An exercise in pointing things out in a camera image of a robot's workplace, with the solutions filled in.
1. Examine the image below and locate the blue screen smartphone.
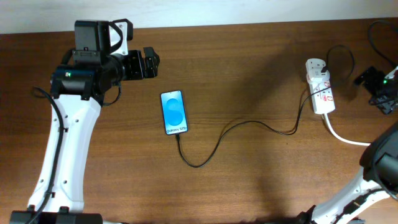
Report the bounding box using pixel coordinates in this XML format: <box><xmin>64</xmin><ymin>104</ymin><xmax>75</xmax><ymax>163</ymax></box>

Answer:
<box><xmin>160</xmin><ymin>90</ymin><xmax>188</xmax><ymax>135</ymax></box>

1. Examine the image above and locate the black charging cable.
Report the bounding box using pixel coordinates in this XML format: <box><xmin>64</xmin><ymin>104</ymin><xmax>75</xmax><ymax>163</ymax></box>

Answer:
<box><xmin>175</xmin><ymin>44</ymin><xmax>356</xmax><ymax>169</ymax></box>

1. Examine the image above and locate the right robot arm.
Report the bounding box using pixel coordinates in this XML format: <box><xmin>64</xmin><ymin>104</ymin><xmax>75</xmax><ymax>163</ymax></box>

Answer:
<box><xmin>295</xmin><ymin>60</ymin><xmax>397</xmax><ymax>224</ymax></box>

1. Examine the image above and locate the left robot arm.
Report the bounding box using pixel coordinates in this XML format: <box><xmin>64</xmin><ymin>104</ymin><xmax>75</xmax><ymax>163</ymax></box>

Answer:
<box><xmin>10</xmin><ymin>19</ymin><xmax>160</xmax><ymax>224</ymax></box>

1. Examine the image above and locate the white USB charger plug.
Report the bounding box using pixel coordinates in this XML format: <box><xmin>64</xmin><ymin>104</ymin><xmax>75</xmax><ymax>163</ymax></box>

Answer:
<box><xmin>307</xmin><ymin>68</ymin><xmax>330</xmax><ymax>84</ymax></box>

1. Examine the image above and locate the white power strip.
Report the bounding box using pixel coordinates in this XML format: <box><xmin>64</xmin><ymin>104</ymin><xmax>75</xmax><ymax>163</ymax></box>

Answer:
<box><xmin>305</xmin><ymin>58</ymin><xmax>335</xmax><ymax>114</ymax></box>

